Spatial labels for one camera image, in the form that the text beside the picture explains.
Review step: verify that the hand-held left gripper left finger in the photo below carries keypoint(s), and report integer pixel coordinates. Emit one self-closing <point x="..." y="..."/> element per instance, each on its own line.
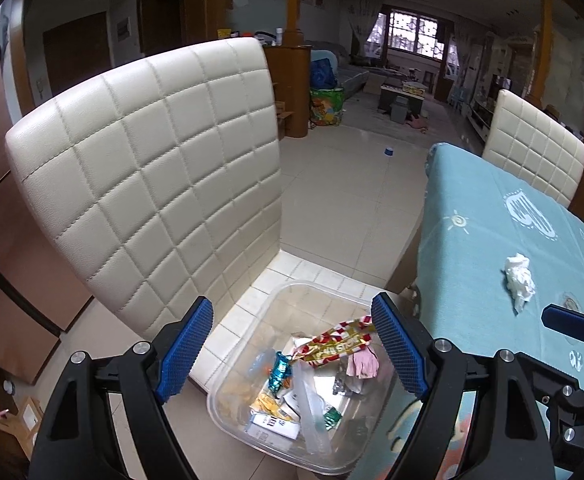
<point x="184" y="352"/>

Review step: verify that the silver foil wrapper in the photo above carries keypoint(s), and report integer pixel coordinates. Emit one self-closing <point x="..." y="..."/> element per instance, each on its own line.
<point x="343" y="385"/>

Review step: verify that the red and gold wrapper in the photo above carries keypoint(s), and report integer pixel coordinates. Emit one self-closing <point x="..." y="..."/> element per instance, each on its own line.
<point x="337" y="342"/>

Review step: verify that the small grey bin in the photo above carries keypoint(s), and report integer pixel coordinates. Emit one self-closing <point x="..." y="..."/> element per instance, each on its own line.
<point x="399" y="111"/>

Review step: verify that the clear plastic bin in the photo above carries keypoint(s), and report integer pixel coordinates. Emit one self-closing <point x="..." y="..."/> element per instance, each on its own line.
<point x="257" y="330"/>

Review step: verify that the colourful printed bag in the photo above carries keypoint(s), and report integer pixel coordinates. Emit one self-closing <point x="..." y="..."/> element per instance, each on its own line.
<point x="327" y="107"/>

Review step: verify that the blue bag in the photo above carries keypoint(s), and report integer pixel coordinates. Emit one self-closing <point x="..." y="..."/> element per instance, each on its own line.
<point x="323" y="74"/>

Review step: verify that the wooden pillar with cabinet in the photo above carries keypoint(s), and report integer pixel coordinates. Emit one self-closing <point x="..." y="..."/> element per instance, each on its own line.
<point x="292" y="80"/>

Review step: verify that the white media stand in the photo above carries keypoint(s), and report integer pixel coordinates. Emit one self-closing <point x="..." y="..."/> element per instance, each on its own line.
<point x="482" y="115"/>

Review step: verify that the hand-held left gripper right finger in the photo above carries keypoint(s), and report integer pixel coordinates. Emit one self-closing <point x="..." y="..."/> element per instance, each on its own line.
<point x="399" y="345"/>

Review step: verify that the grey sofa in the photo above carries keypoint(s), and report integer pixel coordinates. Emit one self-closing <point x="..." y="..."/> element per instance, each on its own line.
<point x="352" y="77"/>

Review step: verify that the slim wooden pillar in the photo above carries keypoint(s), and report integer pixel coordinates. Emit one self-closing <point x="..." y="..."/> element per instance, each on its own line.
<point x="548" y="35"/>

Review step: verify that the low coffee table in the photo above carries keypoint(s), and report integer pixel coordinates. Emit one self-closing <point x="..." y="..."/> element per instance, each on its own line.
<point x="402" y="94"/>

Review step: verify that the brown wooden cabinet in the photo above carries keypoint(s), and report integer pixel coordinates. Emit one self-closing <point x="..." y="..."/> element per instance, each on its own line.
<point x="7" y="270"/>

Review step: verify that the yellow snack wrapper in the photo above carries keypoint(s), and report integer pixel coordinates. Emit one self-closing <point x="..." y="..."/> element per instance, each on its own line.
<point x="269" y="402"/>

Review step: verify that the shiny blue wrapper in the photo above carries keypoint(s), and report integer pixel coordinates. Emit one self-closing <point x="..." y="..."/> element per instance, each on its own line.
<point x="279" y="371"/>

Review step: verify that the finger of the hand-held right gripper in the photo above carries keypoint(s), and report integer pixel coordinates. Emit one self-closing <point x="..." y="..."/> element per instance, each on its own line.
<point x="569" y="321"/>
<point x="557" y="382"/>

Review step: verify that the pink toy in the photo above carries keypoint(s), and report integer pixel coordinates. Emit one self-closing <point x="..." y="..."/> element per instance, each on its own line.
<point x="417" y="124"/>

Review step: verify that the clear plastic wrapper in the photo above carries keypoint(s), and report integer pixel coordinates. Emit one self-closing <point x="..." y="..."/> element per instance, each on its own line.
<point x="309" y="410"/>

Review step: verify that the large cream quilted chair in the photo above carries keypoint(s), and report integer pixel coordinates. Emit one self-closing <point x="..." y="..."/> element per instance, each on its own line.
<point x="147" y="175"/>

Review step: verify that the blue printed tablecloth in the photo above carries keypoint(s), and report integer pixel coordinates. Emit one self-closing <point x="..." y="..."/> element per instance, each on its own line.
<point x="472" y="250"/>

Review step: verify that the brown door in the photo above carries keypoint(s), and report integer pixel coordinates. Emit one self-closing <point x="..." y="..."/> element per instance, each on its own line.
<point x="74" y="55"/>

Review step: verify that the barred window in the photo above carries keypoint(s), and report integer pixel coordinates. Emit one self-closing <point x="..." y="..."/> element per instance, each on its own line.
<point x="414" y="32"/>

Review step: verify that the white tissue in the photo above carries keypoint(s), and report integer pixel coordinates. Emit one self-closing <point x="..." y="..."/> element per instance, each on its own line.
<point x="519" y="277"/>

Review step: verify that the green and white carton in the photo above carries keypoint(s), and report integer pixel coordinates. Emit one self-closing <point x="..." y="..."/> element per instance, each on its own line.
<point x="272" y="425"/>

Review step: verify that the small open cardboard box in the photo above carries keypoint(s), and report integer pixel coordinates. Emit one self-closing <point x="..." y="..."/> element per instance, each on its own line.
<point x="284" y="120"/>

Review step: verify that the pink wrapper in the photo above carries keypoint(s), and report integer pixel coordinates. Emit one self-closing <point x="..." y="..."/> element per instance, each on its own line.
<point x="364" y="362"/>

